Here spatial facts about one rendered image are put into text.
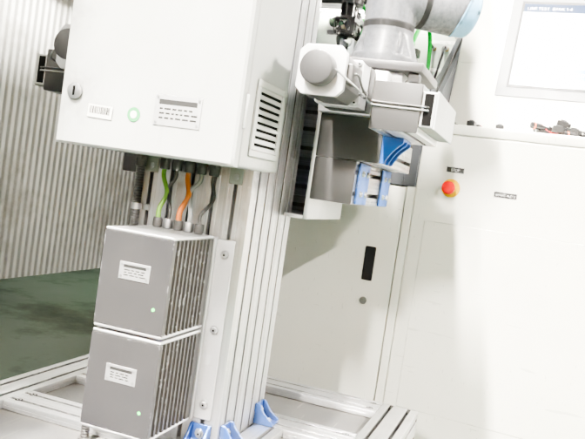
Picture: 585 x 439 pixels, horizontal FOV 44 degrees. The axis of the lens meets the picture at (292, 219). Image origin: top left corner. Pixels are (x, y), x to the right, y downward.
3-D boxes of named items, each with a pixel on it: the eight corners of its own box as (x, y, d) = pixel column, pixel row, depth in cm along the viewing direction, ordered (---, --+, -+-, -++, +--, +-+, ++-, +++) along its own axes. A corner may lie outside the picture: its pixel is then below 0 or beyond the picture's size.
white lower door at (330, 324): (183, 367, 239) (211, 159, 235) (186, 365, 241) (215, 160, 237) (370, 418, 212) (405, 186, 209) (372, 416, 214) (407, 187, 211)
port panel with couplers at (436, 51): (414, 116, 260) (428, 29, 259) (417, 117, 263) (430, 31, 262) (451, 119, 255) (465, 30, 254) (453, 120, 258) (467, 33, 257)
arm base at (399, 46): (409, 64, 157) (416, 18, 156) (342, 58, 161) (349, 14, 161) (420, 77, 171) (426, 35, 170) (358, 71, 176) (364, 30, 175)
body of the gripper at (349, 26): (331, 34, 235) (336, -4, 235) (340, 40, 243) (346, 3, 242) (353, 35, 232) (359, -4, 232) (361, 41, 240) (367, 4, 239)
